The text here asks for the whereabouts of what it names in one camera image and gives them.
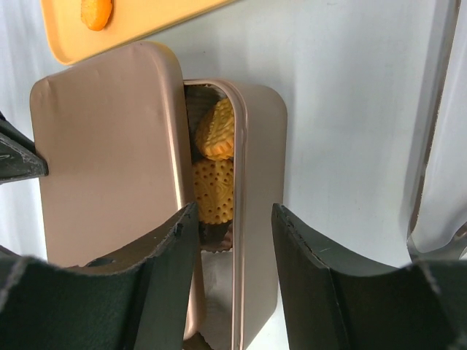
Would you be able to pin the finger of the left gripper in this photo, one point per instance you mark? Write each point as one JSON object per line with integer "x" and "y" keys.
{"x": 19, "y": 159}

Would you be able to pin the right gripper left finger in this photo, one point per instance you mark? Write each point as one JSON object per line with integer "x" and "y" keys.
{"x": 133, "y": 298}

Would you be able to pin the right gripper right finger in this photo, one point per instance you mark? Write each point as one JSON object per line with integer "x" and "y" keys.
{"x": 334, "y": 298}

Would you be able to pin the gold tin lid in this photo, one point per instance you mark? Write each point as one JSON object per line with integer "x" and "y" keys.
{"x": 114, "y": 133}

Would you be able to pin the tan biscuit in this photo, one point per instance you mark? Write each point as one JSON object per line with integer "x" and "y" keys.
{"x": 214, "y": 190}
{"x": 215, "y": 135}

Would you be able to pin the metal tongs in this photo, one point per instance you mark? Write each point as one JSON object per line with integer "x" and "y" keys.
{"x": 437, "y": 228}

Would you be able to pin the gold cookie tin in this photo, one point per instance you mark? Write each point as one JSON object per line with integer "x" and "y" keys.
{"x": 241, "y": 283}

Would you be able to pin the yellow plastic tray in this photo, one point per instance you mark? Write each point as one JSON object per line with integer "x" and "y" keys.
{"x": 70, "y": 40}

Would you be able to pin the orange fish cookie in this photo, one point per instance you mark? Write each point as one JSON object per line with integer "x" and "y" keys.
{"x": 95, "y": 14}

